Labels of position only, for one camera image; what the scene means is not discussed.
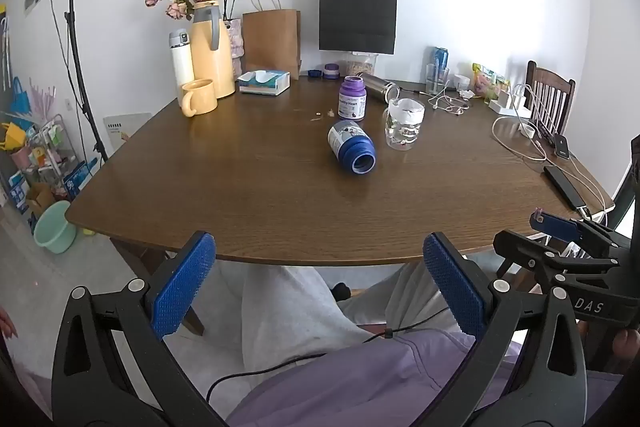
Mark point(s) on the brown paper bag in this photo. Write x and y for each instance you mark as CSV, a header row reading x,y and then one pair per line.
x,y
272,39

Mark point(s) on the white plug adapter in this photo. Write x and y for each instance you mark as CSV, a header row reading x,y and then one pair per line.
x,y
527,129

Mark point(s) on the stainless steel flask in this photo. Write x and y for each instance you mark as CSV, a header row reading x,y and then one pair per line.
x,y
379,87

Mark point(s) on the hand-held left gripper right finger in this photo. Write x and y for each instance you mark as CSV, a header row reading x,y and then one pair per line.
x,y
452,287

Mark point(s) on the blue drink can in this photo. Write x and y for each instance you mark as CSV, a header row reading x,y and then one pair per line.
x,y
440,57

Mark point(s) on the white thermos bottle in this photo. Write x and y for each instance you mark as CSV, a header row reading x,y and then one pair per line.
x,y
181,67

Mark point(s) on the yellow mug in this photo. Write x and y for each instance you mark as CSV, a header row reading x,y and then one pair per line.
x,y
199,97

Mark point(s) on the white power strip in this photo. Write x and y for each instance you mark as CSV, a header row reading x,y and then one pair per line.
x,y
505,106

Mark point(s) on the clear food container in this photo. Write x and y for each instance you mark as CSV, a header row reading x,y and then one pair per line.
x,y
358,64

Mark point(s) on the tissue box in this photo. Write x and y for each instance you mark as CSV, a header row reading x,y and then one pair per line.
x,y
264,82

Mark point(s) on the green plastic basin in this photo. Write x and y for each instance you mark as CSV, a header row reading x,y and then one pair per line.
x,y
55,227

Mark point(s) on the black light stand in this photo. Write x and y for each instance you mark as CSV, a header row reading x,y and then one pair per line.
x,y
75,32

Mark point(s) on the person's right leg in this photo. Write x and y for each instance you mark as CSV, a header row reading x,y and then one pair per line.
x,y
400,302

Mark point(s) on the purple labelled bottle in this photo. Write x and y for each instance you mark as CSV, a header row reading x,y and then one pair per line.
x,y
351,98

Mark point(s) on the yellow thermos jug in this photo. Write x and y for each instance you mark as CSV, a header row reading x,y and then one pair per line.
x,y
211,52

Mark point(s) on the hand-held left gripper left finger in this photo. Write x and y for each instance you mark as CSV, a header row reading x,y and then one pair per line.
x,y
182,287

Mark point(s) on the tall drinking glass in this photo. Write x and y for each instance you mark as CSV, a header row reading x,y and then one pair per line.
x,y
436,80

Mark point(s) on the person's purple top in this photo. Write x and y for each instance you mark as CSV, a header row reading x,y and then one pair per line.
x,y
400,382

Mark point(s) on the cardboard box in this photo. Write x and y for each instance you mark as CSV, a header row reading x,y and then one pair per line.
x,y
40,198

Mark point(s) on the clear glass cup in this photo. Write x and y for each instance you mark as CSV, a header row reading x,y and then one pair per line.
x,y
404,124

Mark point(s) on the black power bank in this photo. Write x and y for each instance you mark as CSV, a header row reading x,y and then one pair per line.
x,y
565,187

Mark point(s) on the small black phone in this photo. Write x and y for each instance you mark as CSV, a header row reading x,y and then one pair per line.
x,y
561,146

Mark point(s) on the wooden chair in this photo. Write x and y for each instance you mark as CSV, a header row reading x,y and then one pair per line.
x,y
550,94

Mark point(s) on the colourful snack packets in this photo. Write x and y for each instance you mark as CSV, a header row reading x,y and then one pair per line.
x,y
486,82

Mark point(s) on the blue labelled bottle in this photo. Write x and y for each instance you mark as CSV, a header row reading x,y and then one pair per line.
x,y
351,146

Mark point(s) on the person's leg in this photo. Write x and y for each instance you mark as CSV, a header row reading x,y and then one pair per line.
x,y
295,322
400,302

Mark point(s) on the pink flower vase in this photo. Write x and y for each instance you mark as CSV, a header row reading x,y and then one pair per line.
x,y
234,44

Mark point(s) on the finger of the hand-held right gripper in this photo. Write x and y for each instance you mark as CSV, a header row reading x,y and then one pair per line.
x,y
530,252
555,227

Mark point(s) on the purple bottle lid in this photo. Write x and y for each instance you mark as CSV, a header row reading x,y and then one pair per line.
x,y
331,70

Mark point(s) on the person's right hand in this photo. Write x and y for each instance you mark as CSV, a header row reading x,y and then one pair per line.
x,y
627,343

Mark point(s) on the person's left leg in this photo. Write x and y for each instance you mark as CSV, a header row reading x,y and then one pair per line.
x,y
295,322

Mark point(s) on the white earphones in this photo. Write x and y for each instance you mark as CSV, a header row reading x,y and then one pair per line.
x,y
450,103

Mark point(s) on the white flat box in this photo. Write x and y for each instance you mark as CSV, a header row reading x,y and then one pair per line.
x,y
125,127

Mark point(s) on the blue bag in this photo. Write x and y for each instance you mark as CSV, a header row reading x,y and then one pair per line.
x,y
19,99

